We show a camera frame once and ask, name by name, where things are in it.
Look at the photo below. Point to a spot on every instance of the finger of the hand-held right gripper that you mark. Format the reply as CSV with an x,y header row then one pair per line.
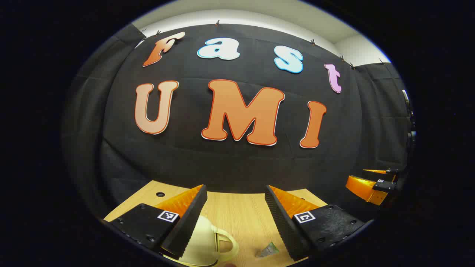
x,y
362,185
382,172

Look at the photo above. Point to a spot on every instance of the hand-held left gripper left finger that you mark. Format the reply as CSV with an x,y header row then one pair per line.
x,y
189,222

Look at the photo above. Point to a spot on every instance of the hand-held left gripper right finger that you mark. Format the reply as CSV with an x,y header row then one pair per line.
x,y
282,222

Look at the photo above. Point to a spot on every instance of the cream yellow suitcase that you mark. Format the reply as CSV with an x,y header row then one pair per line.
x,y
200,241

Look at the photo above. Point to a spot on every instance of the light green cream tube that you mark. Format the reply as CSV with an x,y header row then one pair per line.
x,y
268,251

